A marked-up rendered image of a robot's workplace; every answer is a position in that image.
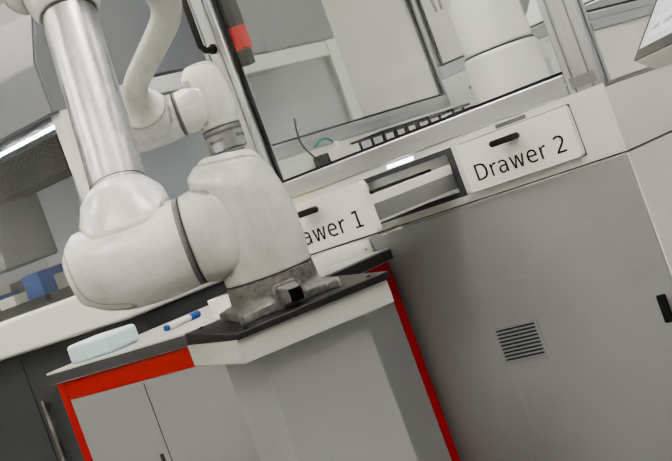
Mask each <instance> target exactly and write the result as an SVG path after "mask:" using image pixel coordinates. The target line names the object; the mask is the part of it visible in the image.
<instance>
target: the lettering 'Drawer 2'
mask: <svg viewBox="0 0 672 461"><path fill-rule="evenodd" d="M555 138H560V139H561V144H560V147H559V149H558V152H557V153H558V154H560V153H563V152H566V151H567V149H565V150H563V151H560V150H561V147H562V145H563V138H562V137H561V136H559V135H557V136H555V137H553V138H552V139H553V140H554V139H555ZM530 151H533V152H534V153H535V154H533V155H530V156H529V155H528V154H529V152H530ZM535 155H537V153H536V151H535V150H533V149H530V150H528V151H527V154H526V156H527V159H528V161H529V162H531V163H535V162H537V161H538V159H536V160H535V161H532V160H530V157H533V156H535ZM514 157H515V164H514V162H513V160H512V159H511V157H508V158H509V159H510V161H511V162H512V164H513V166H514V167H515V169H516V168H518V167H517V159H518V161H519V163H520V164H521V166H524V161H523V153H521V160H522V163H521V161H520V159H519V158H518V156H517V155H514ZM516 158H517V159H516ZM501 161H503V162H505V164H503V165H501V166H500V167H499V170H500V172H502V173H505V172H506V171H507V170H508V171H510V170H509V167H508V164H507V162H506V161H505V160H503V159H502V160H499V161H498V163H500V162H501ZM479 165H481V166H483V167H484V169H485V171H486V175H485V177H483V178H481V179H480V177H479V175H478V172H477V169H476V166H479ZM505 165H506V170H505V171H502V169H501V167H502V166H505ZM473 167H474V170H475V172H476V175H477V178H478V180H479V181H481V180H483V179H485V178H487V176H488V170H487V168H486V166H485V165H484V164H482V163H479V164H476V165H473Z"/></svg>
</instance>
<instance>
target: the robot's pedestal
mask: <svg viewBox="0 0 672 461"><path fill-rule="evenodd" d="M393 302H394V299H393V296H392V293H391V290H390V288H389V285H388V282H387V280H384V281H382V282H379V283H377V284H375V285H372V286H370V287H367V288H365V289H362V290H360V291H357V292H355V293H352V294H350V295H347V296H345V297H343V298H340V299H338V300H335V301H333V302H330V303H328V304H325V305H323V306H320V307H318V308H316V309H313V310H311V311H308V312H306V313H303V314H301V315H298V316H296V317H293V318H291V319H289V320H286V321H284V322H281V323H279V324H276V325H274V326H271V327H269V328H266V329H264V330H262V331H259V332H257V333H254V334H252V335H249V336H247V337H244V338H242V339H239V340H233V341H223V342H214V343H204V344H194V345H188V349H189V351H190V354H191V357H192V359H193V362H194V365H195V366H210V365H226V368H227V371H228V373H229V376H230V379H231V381H232V384H233V387H234V390H235V392H236V395H237V398H238V400H239V403H240V406H241V409H242V411H243V414H244V417H245V419H246V422H247V425H248V428H249V430H250V433H251V436H252V438H253V441H254V444H255V447H256V449H257V452H258V455H259V457H260V460H261V461H418V458H417V456H416V453H415V450H414V447H413V445H412V442H411V439H410V437H409V434H408V431H407V428H406V426H405V423H404V420H403V418H402V415H401V412H400V409H399V407H398V404H397V401H396V398H395V396H394V393H393V390H392V388H391V385H390V382H389V379H388V377H387V374H386V371H385V369H384V366H383V363H382V360H381V358H380V355H379V352H378V349H377V347H376V344H375V341H374V339H373V336H372V333H371V330H370V328H369V325H368V322H367V319H366V317H365V315H364V314H366V313H369V312H371V311H374V310H376V309H378V308H381V307H383V306H386V305H388V304H390V303H393Z"/></svg>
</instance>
